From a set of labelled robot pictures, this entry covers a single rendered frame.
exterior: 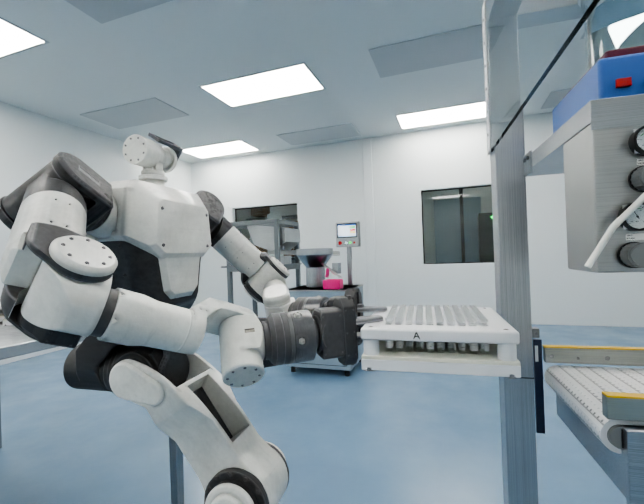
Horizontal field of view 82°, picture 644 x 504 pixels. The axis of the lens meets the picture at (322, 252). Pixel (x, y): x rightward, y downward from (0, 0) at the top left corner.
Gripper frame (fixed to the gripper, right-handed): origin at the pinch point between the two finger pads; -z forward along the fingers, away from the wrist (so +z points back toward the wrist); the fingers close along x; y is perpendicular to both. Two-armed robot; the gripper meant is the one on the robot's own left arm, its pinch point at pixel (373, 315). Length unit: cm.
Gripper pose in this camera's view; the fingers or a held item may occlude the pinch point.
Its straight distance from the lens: 81.9
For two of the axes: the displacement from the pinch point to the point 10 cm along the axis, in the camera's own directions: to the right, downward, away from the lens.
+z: -9.2, 0.7, 3.9
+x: 0.7, 10.0, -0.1
